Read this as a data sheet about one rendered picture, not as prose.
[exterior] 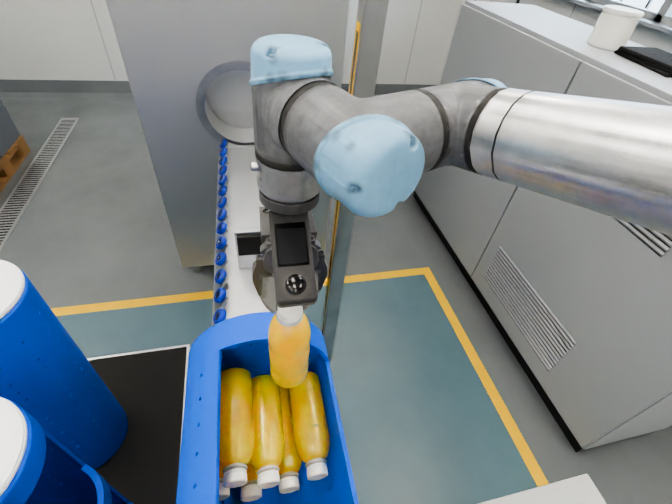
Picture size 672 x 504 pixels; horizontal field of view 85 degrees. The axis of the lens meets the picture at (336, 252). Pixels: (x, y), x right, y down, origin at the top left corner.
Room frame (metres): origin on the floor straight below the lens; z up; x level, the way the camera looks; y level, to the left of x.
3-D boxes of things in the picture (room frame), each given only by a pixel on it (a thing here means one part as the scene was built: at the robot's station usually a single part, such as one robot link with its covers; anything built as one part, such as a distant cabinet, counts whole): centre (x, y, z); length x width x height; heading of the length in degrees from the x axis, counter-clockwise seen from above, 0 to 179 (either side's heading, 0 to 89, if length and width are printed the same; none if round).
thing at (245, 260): (0.81, 0.26, 1.00); 0.10 x 0.04 x 0.15; 107
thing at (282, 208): (0.37, 0.07, 1.50); 0.09 x 0.08 x 0.12; 17
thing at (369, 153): (0.29, -0.01, 1.66); 0.11 x 0.11 x 0.08; 39
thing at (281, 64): (0.36, 0.06, 1.66); 0.09 x 0.08 x 0.11; 39
